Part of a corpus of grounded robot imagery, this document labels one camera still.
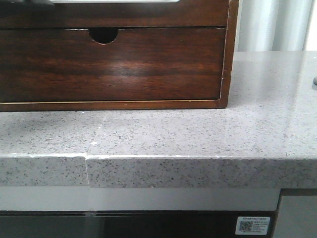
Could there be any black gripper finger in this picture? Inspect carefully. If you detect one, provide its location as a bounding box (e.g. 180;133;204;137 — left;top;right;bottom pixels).
21;0;54;6

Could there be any wooden drawer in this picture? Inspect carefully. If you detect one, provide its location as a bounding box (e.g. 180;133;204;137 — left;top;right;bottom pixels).
0;27;225;103
0;0;229;29

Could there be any white tray inside drawer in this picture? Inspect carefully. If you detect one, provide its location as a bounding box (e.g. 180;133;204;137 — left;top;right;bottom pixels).
51;0;180;3

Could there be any dark wooden drawer cabinet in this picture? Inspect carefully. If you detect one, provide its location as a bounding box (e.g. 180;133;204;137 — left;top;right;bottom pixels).
0;0;239;112

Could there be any lower wooden drawer front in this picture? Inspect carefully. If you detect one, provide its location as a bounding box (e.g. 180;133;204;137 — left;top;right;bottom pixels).
0;27;225;103

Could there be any black glass appliance door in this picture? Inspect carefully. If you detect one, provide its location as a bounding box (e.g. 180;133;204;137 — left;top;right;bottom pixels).
0;211;276;238

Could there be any white QR code sticker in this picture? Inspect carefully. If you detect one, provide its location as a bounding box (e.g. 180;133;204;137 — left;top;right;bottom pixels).
235;217;270;236

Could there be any grey cabinet panel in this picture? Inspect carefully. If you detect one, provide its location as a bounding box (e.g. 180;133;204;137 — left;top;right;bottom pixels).
273;189;317;238

